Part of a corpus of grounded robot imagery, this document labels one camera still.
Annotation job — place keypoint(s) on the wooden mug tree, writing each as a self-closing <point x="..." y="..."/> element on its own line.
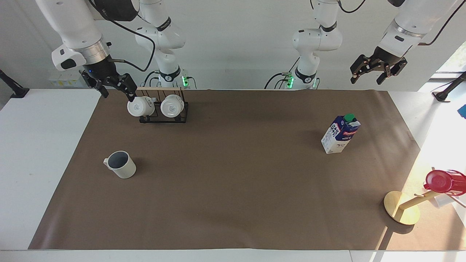
<point x="398" y="209"/>

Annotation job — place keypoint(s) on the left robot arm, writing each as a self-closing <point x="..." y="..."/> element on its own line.
<point x="316" y="38"/>

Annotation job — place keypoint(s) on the white cup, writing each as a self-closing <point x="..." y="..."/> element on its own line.
<point x="138" y="107"/>
<point x="172" y="106"/>

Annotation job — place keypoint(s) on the blue object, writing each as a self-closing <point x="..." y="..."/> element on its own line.
<point x="462" y="111"/>

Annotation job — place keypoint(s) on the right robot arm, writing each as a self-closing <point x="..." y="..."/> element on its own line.
<point x="78" y="25"/>

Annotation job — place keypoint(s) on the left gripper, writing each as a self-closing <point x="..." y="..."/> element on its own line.
<point x="390" y="57"/>

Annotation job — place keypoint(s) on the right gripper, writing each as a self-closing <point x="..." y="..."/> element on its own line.
<point x="102" y="70"/>

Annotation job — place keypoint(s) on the red cup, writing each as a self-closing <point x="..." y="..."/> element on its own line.
<point x="442" y="181"/>

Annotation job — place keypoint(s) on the beige mug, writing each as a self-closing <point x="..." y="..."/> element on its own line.
<point x="125" y="168"/>

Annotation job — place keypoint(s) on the blue and white milk carton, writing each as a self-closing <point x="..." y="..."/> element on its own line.
<point x="336" y="136"/>

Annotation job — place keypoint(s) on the black stand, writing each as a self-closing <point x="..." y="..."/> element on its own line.
<point x="14" y="90"/>
<point x="449" y="89"/>

